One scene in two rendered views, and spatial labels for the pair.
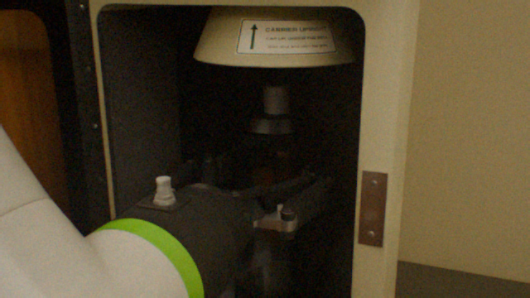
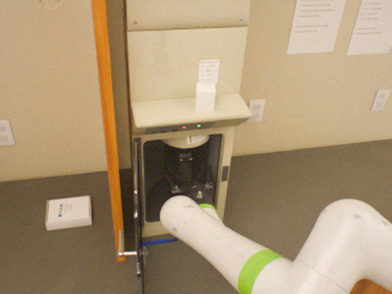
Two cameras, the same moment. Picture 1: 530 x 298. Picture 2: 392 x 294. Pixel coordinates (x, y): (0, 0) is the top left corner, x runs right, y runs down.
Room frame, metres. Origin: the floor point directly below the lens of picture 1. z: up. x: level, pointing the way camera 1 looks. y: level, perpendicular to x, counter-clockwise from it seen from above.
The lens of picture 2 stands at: (-0.38, 0.63, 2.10)
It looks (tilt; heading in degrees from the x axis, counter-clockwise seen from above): 37 degrees down; 324
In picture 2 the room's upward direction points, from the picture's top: 4 degrees clockwise
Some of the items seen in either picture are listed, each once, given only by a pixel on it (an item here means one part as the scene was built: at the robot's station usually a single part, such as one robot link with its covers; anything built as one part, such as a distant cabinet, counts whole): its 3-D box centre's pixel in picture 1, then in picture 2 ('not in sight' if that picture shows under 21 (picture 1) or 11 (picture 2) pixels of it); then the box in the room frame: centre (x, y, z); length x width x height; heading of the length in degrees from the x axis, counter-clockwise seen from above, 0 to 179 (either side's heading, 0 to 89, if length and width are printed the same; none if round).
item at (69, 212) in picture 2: not in sight; (69, 212); (0.75, 0.36, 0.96); 0.16 x 0.12 x 0.04; 69
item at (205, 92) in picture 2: not in sight; (205, 97); (0.40, 0.03, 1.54); 0.05 x 0.05 x 0.06; 56
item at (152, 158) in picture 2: (267, 157); (176, 157); (0.58, 0.00, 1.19); 0.26 x 0.24 x 0.35; 69
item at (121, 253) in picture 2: not in sight; (127, 243); (0.32, 0.32, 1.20); 0.10 x 0.05 x 0.03; 152
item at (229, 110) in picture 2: not in sight; (190, 122); (0.41, 0.06, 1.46); 0.32 x 0.11 x 0.10; 69
